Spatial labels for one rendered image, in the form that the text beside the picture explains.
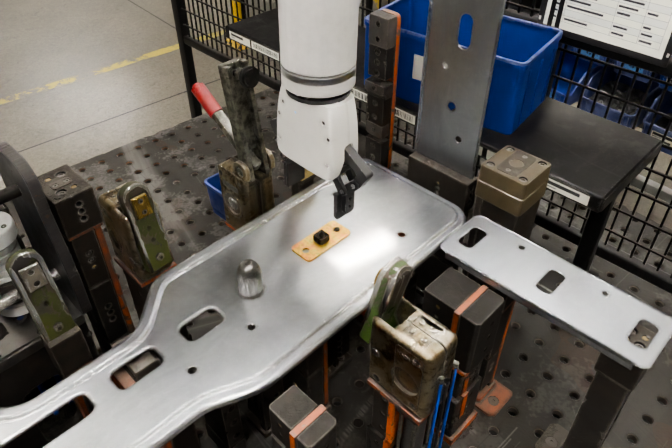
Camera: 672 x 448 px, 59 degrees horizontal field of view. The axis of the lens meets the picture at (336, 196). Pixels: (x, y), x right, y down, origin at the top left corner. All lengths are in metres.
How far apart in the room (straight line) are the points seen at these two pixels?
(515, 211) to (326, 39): 0.42
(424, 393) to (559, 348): 0.49
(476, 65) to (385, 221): 0.26
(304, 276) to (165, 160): 0.85
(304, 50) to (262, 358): 0.34
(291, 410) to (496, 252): 0.35
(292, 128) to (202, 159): 0.87
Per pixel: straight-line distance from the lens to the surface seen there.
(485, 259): 0.82
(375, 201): 0.89
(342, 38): 0.62
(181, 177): 1.49
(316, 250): 0.81
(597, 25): 1.09
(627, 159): 1.03
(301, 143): 0.70
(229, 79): 0.80
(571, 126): 1.09
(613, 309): 0.81
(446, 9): 0.88
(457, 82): 0.90
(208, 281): 0.79
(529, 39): 1.13
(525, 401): 1.07
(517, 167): 0.90
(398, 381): 0.73
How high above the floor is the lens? 1.56
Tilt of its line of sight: 38 degrees down
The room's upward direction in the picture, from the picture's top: straight up
